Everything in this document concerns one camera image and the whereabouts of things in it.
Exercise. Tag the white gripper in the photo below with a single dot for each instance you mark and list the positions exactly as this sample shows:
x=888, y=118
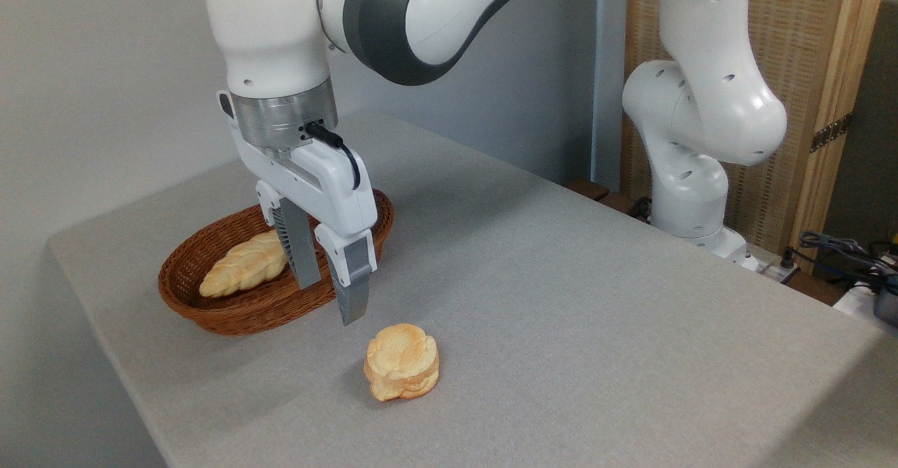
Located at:
x=330, y=187

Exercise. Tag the long braided bread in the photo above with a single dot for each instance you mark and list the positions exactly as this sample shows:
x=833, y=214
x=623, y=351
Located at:
x=238, y=268

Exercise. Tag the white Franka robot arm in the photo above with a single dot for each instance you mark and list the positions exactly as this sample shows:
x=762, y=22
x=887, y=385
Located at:
x=701, y=103

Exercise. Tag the round bread roll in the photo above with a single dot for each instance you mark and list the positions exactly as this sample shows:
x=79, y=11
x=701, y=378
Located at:
x=401, y=363

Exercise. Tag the brown wicker basket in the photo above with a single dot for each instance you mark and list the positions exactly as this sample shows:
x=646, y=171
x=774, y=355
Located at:
x=238, y=310

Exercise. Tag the grey tablecloth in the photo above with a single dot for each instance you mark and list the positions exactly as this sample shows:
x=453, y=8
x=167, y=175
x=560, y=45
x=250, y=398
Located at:
x=561, y=328

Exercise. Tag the brown wooden base board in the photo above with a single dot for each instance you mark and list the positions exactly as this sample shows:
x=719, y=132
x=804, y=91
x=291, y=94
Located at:
x=603, y=196

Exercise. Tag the metal screen hinge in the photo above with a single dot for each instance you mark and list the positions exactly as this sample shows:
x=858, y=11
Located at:
x=831, y=132

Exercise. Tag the wooden woven folding screen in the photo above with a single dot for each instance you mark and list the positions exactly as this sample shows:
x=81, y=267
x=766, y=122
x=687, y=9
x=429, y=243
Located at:
x=800, y=40

